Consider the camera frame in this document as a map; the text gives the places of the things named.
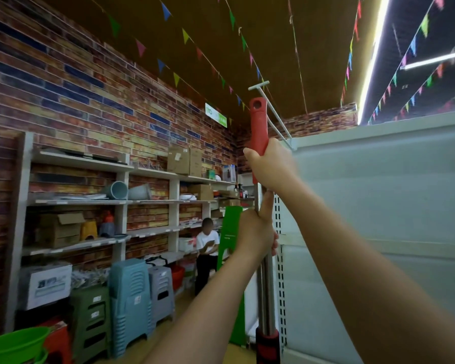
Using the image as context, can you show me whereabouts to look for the short ceiling light strip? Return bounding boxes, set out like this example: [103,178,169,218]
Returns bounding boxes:
[400,48,455,71]

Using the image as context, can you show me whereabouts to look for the person's right forearm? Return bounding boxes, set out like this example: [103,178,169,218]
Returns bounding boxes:
[275,177,455,364]

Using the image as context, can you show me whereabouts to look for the person's left hand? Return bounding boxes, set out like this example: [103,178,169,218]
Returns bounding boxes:
[235,189,280,263]

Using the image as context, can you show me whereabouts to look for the person's left forearm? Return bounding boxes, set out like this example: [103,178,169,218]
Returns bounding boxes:
[142,249,267,364]

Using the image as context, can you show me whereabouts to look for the white wall shelving unit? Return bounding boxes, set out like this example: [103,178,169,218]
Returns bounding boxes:
[2,132,255,334]

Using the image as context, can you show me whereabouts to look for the person's right hand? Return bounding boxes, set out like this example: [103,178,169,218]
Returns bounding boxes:
[243,138,301,194]

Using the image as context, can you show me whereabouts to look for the colourful bunting flag strings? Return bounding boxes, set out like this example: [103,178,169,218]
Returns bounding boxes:
[85,0,455,125]

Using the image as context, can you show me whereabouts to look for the white printed carton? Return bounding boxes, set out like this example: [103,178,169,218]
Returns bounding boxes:
[18,261,73,311]

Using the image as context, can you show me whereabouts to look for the red-handled metal mop pole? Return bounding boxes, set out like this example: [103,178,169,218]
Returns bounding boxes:
[249,97,281,364]

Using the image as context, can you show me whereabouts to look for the grey bottle with orange cap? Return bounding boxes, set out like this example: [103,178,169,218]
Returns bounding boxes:
[98,210,117,238]

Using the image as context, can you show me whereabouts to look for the open cardboard box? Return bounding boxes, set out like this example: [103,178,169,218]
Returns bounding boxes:
[37,211,86,249]

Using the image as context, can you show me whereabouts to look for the stack of blue plastic stools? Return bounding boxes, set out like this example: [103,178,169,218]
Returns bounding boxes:
[108,258,154,359]

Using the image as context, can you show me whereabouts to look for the green plastic basin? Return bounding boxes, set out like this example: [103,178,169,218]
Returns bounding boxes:
[0,326,52,364]

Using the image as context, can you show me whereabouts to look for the stack of green plastic stools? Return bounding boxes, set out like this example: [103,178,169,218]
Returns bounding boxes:
[69,286,113,364]

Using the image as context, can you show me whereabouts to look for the large cardboard box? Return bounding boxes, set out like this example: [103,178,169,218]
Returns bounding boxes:
[167,145,204,178]

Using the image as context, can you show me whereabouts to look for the red plastic bucket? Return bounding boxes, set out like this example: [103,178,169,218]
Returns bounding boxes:
[169,265,186,291]

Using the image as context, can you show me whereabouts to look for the grey plastic bucket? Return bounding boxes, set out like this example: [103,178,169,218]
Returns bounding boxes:
[128,183,152,201]

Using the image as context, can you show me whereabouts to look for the green and white wall sign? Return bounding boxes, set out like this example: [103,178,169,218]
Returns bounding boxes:
[204,102,228,128]

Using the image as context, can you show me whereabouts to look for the grey plastic pipe fitting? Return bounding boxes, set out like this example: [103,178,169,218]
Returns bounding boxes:
[102,180,129,201]

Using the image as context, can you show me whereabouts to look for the white store shelf panel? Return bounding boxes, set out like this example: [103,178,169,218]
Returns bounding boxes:
[272,109,455,364]

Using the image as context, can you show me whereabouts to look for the white metal hook rack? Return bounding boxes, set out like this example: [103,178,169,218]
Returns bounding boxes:
[248,80,299,151]

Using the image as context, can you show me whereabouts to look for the stack of grey plastic stools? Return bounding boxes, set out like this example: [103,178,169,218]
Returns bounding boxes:
[147,265,176,327]

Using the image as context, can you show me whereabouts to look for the yellow plastic item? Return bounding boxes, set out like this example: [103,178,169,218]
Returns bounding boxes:
[79,219,99,241]

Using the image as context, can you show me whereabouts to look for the long ceiling light strip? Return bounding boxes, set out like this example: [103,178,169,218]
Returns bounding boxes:
[357,0,392,126]

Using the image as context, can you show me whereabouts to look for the small cardboard box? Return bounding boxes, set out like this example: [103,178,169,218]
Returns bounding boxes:
[188,184,214,201]

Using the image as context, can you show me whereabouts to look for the red plastic stool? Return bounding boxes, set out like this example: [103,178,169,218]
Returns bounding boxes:
[37,318,73,364]

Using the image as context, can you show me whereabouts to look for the green standing board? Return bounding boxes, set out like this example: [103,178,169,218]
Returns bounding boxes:
[216,205,248,347]

